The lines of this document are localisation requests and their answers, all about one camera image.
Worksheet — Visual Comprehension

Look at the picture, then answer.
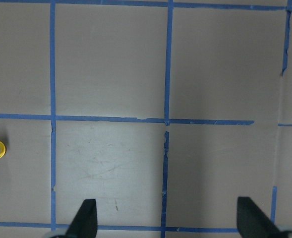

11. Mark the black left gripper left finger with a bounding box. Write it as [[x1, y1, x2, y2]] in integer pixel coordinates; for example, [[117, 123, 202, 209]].
[[65, 199, 98, 238]]

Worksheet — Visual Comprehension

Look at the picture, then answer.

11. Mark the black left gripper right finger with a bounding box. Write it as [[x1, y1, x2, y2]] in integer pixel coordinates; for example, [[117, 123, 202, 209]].
[[236, 196, 280, 238]]

